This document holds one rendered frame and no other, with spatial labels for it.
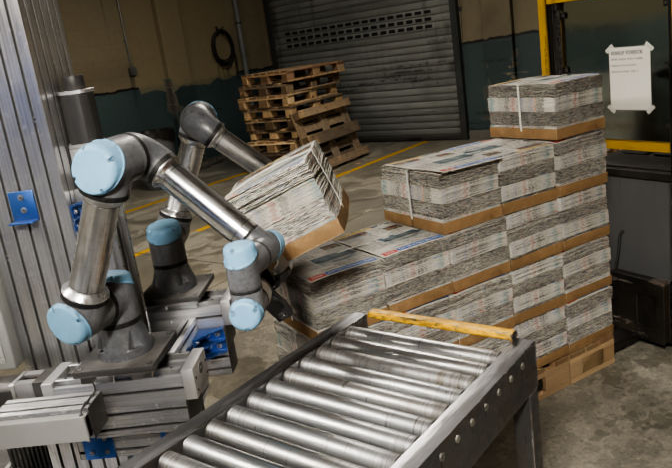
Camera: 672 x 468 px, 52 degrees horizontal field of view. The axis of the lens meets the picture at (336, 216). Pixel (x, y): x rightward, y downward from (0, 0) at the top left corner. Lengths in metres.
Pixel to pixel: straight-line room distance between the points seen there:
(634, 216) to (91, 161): 2.66
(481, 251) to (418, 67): 7.53
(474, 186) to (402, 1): 7.62
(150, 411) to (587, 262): 1.91
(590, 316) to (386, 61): 7.53
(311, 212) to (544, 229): 1.30
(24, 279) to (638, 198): 2.67
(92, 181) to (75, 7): 8.02
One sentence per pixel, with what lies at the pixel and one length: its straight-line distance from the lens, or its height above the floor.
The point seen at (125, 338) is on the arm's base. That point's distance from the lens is 1.95.
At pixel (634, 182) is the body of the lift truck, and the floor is 0.73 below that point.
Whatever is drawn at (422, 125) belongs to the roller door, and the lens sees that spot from 10.09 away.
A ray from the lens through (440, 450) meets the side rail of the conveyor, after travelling 1.39.
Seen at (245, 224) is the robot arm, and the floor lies 1.17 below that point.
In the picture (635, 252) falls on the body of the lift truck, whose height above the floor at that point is 0.37.
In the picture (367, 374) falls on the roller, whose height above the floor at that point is 0.80.
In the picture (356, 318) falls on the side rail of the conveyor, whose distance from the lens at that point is 1.97.
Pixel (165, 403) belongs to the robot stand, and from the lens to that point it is 1.99.
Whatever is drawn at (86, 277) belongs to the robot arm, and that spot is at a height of 1.10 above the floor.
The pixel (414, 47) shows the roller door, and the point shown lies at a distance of 10.01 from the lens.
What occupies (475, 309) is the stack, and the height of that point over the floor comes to 0.51.
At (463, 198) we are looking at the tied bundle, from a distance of 2.55.
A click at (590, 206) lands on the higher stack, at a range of 3.06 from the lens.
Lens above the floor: 1.56
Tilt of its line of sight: 14 degrees down
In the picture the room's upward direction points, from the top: 8 degrees counter-clockwise
